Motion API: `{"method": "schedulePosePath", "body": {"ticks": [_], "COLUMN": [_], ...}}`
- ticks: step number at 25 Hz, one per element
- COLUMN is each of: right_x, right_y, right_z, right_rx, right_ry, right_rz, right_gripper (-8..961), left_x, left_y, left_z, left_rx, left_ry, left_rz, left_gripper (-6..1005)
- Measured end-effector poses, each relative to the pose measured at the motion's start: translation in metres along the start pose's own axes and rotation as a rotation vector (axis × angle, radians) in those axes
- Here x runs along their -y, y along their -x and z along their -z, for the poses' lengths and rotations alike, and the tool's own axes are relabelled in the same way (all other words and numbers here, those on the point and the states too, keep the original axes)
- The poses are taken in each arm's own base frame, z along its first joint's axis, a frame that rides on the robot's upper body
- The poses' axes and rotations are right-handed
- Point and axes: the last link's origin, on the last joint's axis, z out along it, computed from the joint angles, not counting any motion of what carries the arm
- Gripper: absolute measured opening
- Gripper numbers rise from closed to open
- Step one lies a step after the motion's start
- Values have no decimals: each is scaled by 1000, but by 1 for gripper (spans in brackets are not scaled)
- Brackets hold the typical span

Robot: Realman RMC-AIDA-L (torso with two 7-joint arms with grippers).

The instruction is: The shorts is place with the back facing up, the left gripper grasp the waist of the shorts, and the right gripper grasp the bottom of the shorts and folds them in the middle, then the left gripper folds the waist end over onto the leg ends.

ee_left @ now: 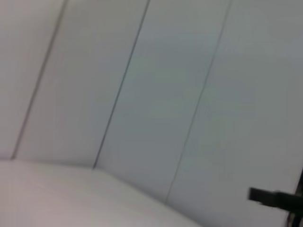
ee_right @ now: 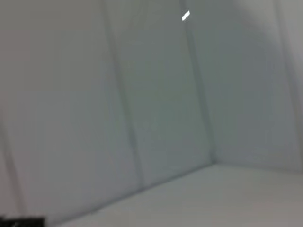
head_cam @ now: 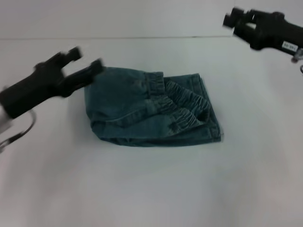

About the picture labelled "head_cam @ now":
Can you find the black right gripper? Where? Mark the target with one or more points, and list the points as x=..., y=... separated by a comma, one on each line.
x=272, y=33

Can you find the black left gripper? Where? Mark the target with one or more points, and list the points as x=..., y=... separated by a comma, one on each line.
x=35, y=87

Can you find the blue denim shorts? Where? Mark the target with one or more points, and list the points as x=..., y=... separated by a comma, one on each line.
x=123, y=99

